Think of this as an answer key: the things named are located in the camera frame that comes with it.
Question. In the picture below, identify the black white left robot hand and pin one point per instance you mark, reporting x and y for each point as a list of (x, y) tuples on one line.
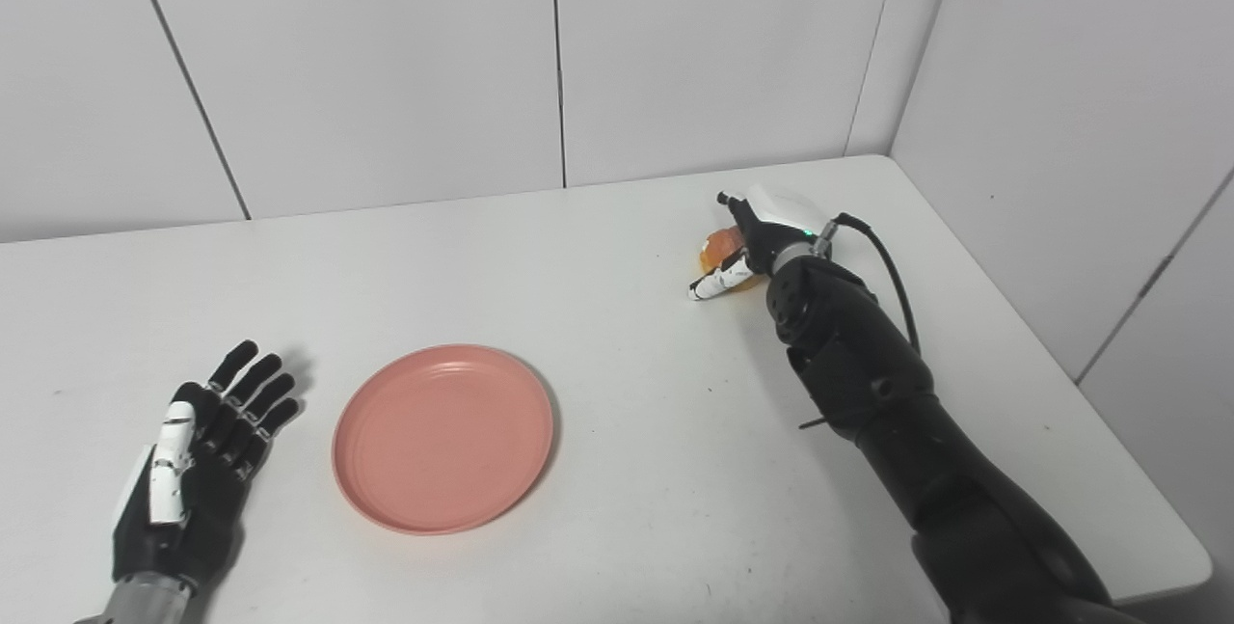
[(207, 479)]

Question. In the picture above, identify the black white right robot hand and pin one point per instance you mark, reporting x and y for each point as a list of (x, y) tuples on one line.
[(781, 224)]

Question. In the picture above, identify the orange cream puff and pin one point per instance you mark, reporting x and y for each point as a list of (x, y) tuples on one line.
[(718, 246)]

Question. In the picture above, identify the pink round plate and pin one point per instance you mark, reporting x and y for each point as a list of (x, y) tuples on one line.
[(443, 439)]

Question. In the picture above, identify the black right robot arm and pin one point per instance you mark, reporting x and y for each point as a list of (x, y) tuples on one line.
[(897, 412)]

